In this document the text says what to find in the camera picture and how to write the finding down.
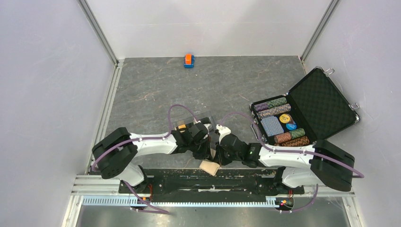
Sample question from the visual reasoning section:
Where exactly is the black poker chip case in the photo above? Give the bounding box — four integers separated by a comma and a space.
249, 67, 360, 145

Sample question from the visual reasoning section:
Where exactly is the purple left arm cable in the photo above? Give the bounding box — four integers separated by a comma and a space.
91, 104, 201, 215

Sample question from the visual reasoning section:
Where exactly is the aluminium frame post left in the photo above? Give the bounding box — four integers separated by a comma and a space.
77, 0, 119, 66

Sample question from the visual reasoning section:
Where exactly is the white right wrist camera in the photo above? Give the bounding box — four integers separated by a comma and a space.
216, 124, 231, 143

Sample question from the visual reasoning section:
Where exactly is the clear acrylic card box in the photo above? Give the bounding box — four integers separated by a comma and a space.
172, 111, 216, 132

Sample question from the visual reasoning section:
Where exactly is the blue round chip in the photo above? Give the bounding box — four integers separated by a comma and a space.
286, 122, 297, 131

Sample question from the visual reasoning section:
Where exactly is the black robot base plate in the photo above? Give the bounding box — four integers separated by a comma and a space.
133, 169, 305, 202

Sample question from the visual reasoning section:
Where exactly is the blue patterned playing card deck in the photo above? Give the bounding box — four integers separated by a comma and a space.
261, 116, 284, 137

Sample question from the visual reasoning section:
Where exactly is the white slotted cable duct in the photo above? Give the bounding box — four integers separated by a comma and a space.
82, 195, 293, 208

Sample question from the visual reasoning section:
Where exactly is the aluminium frame post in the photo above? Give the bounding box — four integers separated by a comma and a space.
77, 0, 119, 66
299, 0, 341, 64

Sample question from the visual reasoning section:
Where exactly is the purple poker chip stack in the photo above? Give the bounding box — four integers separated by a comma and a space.
257, 104, 291, 118

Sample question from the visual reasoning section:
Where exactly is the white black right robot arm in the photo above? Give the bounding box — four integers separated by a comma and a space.
216, 133, 360, 193

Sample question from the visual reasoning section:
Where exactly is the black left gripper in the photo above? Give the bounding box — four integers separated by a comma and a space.
189, 136, 213, 162

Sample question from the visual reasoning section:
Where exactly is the green blue poker chip stack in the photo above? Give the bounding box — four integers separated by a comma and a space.
254, 97, 287, 112

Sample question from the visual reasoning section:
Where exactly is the yellow dealer button chip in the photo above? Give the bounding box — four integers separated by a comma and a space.
279, 113, 292, 124

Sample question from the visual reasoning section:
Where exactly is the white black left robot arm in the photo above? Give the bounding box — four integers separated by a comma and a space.
92, 121, 213, 193

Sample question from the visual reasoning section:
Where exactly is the beige leather card holder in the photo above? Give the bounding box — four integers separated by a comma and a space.
199, 149, 221, 176

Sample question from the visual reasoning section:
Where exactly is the brown poker chip stack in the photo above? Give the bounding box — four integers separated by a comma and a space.
274, 128, 310, 147

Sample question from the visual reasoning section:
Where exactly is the orange and blue toy car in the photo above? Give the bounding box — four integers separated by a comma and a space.
183, 53, 195, 69

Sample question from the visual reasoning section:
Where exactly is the aluminium frame post right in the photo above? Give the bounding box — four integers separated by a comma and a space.
299, 0, 341, 64

